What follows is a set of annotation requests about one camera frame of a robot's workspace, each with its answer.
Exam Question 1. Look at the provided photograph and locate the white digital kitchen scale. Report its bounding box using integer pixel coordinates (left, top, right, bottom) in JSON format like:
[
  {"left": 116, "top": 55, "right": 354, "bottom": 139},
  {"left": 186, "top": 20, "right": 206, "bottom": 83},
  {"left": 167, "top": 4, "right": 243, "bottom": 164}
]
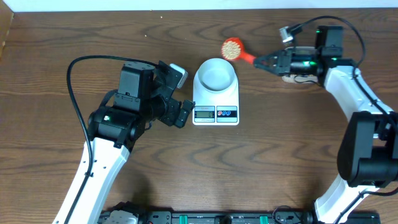
[{"left": 192, "top": 72, "right": 240, "bottom": 126}]

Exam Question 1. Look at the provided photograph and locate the grey bowl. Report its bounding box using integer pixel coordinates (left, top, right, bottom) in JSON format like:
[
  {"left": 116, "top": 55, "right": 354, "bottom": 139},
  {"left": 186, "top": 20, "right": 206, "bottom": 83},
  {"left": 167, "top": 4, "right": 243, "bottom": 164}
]
[{"left": 197, "top": 58, "right": 237, "bottom": 91}]

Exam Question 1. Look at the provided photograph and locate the red measuring scoop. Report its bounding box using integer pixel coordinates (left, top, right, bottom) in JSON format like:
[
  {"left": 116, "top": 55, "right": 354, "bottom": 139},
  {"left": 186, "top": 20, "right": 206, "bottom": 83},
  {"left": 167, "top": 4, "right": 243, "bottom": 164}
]
[{"left": 221, "top": 37, "right": 256, "bottom": 65}]

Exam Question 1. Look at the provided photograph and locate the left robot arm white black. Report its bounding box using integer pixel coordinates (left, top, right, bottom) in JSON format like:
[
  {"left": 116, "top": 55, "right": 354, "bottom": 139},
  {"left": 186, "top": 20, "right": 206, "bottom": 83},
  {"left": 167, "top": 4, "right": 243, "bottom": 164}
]
[{"left": 54, "top": 61, "right": 195, "bottom": 223}]

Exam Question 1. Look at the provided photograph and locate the clear plastic container of beans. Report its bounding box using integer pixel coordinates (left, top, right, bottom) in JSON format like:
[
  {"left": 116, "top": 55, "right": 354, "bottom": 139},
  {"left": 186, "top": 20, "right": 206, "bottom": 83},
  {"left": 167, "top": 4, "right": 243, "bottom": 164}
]
[{"left": 282, "top": 47, "right": 318, "bottom": 85}]

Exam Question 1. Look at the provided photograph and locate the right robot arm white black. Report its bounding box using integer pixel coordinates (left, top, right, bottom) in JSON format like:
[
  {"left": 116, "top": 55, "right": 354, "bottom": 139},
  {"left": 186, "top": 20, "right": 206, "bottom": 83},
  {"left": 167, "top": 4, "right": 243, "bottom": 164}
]
[{"left": 253, "top": 26, "right": 397, "bottom": 223}]

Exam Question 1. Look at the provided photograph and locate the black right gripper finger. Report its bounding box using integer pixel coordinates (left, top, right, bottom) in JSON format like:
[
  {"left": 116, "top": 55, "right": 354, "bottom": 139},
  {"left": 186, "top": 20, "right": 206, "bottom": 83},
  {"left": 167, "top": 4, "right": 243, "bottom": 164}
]
[
  {"left": 254, "top": 51, "right": 279, "bottom": 64},
  {"left": 253, "top": 60, "right": 277, "bottom": 75}
]

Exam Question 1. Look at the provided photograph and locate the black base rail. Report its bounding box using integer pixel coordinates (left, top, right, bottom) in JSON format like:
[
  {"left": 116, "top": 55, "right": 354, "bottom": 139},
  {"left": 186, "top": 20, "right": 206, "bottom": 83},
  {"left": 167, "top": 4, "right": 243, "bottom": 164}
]
[{"left": 98, "top": 201, "right": 382, "bottom": 224}]

